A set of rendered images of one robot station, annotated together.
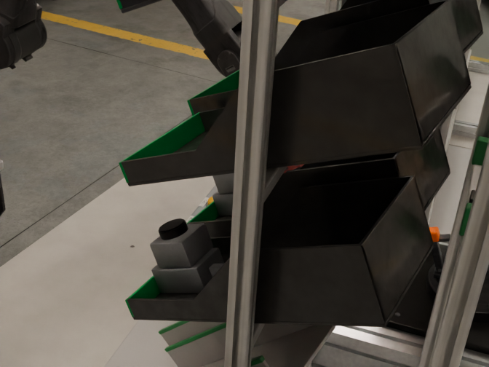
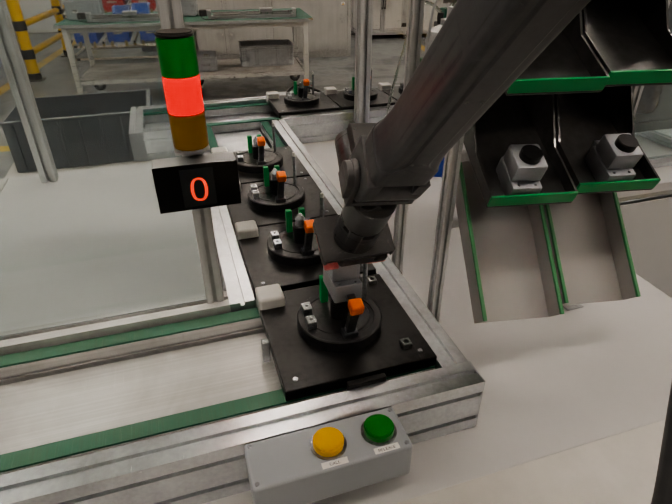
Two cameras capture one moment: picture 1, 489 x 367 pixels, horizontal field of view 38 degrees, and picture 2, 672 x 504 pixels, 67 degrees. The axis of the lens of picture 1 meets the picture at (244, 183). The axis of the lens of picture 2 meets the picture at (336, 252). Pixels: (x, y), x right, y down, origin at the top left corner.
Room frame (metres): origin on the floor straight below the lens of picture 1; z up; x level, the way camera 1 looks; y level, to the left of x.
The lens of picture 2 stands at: (1.36, 0.40, 1.52)
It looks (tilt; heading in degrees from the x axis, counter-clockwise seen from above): 32 degrees down; 234
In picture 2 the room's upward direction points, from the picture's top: straight up
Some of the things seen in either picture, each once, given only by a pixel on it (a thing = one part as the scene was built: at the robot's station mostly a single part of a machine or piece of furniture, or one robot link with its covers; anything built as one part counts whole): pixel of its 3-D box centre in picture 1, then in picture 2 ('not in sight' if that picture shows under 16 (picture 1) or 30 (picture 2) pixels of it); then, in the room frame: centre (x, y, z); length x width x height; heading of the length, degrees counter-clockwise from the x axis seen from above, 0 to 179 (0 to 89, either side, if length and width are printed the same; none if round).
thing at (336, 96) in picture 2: not in sight; (360, 86); (0.05, -1.24, 1.01); 0.24 x 0.24 x 0.13; 72
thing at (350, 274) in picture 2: not in sight; (340, 267); (0.97, -0.12, 1.09); 0.08 x 0.04 x 0.07; 72
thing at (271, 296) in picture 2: not in sight; (270, 300); (1.03, -0.25, 0.97); 0.05 x 0.05 x 0.04; 72
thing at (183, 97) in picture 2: not in sight; (183, 93); (1.11, -0.30, 1.33); 0.05 x 0.05 x 0.05
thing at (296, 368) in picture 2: not in sight; (339, 328); (0.97, -0.13, 0.96); 0.24 x 0.24 x 0.02; 72
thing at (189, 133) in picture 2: not in sight; (189, 129); (1.11, -0.30, 1.28); 0.05 x 0.05 x 0.05
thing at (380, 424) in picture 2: not in sight; (378, 430); (1.05, 0.07, 0.96); 0.04 x 0.04 x 0.02
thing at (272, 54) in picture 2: not in sight; (265, 52); (-1.62, -5.08, 0.40); 0.61 x 0.41 x 0.22; 154
